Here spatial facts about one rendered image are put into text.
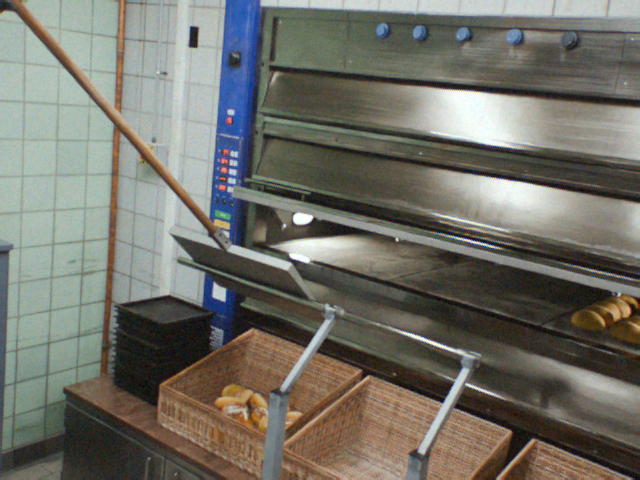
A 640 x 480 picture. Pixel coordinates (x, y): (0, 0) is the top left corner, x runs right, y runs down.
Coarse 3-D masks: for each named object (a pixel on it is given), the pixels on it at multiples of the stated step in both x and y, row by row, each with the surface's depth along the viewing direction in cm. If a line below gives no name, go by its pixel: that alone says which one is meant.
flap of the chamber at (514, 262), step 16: (240, 192) 290; (288, 208) 275; (304, 208) 271; (352, 224) 258; (368, 224) 254; (416, 240) 242; (432, 240) 239; (480, 256) 229; (496, 256) 226; (544, 272) 217; (560, 272) 214; (608, 288) 207; (624, 288) 204
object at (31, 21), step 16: (16, 0) 177; (32, 16) 180; (48, 32) 185; (48, 48) 186; (64, 64) 190; (80, 80) 194; (96, 96) 198; (112, 112) 203; (128, 128) 208; (144, 144) 213; (160, 176) 222; (176, 192) 227; (192, 208) 233; (208, 224) 240
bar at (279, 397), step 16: (208, 272) 271; (224, 272) 267; (256, 288) 257; (272, 288) 253; (304, 304) 244; (320, 304) 241; (352, 320) 233; (368, 320) 230; (320, 336) 235; (400, 336) 222; (416, 336) 220; (304, 352) 233; (448, 352) 213; (464, 352) 211; (304, 368) 232; (464, 368) 209; (288, 384) 227; (464, 384) 208; (272, 400) 226; (448, 400) 205; (272, 416) 226; (448, 416) 204; (272, 432) 227; (432, 432) 200; (272, 448) 227; (416, 448) 200; (272, 464) 228; (416, 464) 196
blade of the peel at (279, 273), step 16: (176, 240) 268; (192, 240) 259; (208, 240) 255; (192, 256) 275; (208, 256) 265; (224, 256) 255; (240, 256) 246; (256, 256) 242; (240, 272) 261; (256, 272) 252; (272, 272) 243; (288, 272) 234; (240, 288) 278; (288, 288) 248; (304, 288) 242; (272, 304) 274; (288, 304) 264; (320, 320) 260
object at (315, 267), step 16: (272, 256) 302; (288, 256) 297; (304, 256) 299; (320, 272) 287; (336, 272) 283; (352, 272) 283; (368, 288) 274; (384, 288) 270; (400, 288) 268; (416, 304) 262; (432, 304) 258; (448, 304) 254; (464, 304) 256; (464, 320) 251; (480, 320) 248; (496, 320) 244; (512, 320) 244; (528, 336) 238; (544, 336) 235; (560, 336) 233; (576, 352) 229; (592, 352) 226; (608, 352) 223; (624, 352) 224; (624, 368) 221
